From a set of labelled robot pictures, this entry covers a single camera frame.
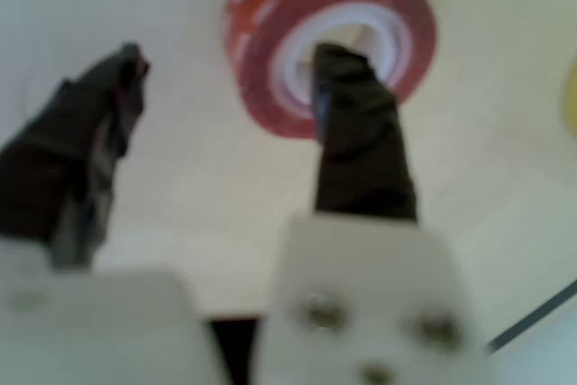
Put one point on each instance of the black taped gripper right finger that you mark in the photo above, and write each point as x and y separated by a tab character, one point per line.
365	155

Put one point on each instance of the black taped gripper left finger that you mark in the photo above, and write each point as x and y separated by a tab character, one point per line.
54	164

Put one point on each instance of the red tape roll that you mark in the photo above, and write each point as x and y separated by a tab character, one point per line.
261	20

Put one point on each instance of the yellow tape roll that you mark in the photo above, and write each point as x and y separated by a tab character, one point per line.
572	101

